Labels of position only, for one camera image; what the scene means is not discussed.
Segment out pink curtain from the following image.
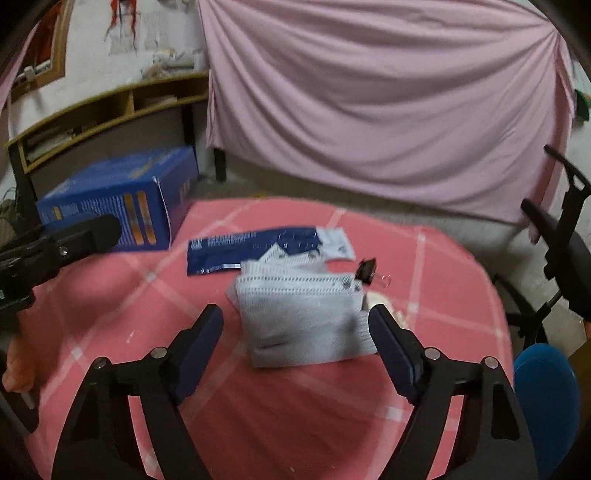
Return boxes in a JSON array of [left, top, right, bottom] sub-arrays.
[[0, 18, 44, 139]]

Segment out red tassel ornament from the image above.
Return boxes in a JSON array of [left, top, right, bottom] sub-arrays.
[[105, 0, 139, 40]]

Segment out blue round stool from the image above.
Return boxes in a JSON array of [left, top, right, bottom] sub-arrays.
[[513, 344, 581, 480]]

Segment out pile of papers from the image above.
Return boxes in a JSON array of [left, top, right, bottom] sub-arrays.
[[141, 46, 208, 77]]

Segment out brown wooden panel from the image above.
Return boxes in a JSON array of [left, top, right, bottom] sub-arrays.
[[568, 344, 591, 372]]

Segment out pink hanging cloth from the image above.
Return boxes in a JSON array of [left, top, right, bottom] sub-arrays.
[[198, 0, 575, 224]]

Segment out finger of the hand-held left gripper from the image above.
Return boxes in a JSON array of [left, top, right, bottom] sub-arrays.
[[41, 213, 123, 259], [39, 213, 100, 234]]

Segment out wooden window frame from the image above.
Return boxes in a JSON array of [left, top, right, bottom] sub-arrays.
[[11, 0, 77, 102]]

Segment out dark blue pouch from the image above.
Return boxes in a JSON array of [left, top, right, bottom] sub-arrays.
[[187, 226, 324, 277]]

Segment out person's left hand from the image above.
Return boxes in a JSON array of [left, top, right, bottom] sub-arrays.
[[1, 339, 40, 393]]

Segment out black binder clip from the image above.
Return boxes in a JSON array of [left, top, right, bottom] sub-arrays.
[[355, 259, 393, 284]]

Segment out blue cardboard box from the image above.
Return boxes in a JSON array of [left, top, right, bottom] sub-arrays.
[[36, 147, 199, 252]]

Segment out small white sachet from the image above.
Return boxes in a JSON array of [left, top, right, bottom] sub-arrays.
[[318, 227, 356, 260]]

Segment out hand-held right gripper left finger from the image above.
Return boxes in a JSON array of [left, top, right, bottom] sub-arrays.
[[51, 304, 225, 480]]

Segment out stack of books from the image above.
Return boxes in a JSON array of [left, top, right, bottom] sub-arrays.
[[23, 124, 79, 160]]

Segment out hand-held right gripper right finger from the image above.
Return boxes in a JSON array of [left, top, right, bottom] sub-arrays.
[[368, 305, 539, 480]]

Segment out black office chair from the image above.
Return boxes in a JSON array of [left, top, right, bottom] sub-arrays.
[[492, 145, 591, 352]]

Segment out beige eraser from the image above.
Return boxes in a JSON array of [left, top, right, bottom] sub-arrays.
[[362, 291, 407, 328]]

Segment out grey face mask pack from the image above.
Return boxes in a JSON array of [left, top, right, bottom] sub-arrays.
[[225, 256, 377, 368]]

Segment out wooden shelf desk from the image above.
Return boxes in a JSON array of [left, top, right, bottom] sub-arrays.
[[4, 71, 211, 204]]

